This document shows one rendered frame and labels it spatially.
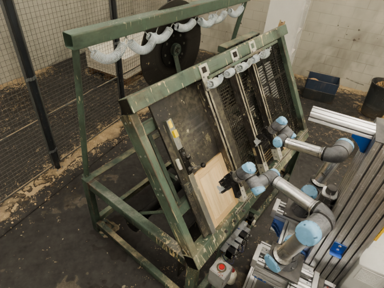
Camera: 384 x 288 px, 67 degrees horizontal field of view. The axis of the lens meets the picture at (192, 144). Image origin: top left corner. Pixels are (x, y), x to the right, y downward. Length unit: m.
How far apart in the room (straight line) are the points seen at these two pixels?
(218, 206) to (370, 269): 1.06
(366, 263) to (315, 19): 5.63
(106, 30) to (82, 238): 2.24
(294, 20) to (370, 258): 4.31
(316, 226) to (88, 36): 1.68
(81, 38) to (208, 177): 1.30
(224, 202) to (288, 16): 3.98
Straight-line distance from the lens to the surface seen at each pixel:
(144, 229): 2.48
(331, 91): 6.35
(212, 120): 2.25
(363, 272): 2.17
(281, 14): 5.69
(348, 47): 7.11
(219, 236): 2.36
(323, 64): 7.25
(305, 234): 1.56
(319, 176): 2.34
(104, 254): 3.31
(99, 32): 2.05
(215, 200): 2.32
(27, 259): 3.51
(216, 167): 2.31
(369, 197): 1.80
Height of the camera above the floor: 2.80
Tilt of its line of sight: 38 degrees down
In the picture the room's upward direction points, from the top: 5 degrees clockwise
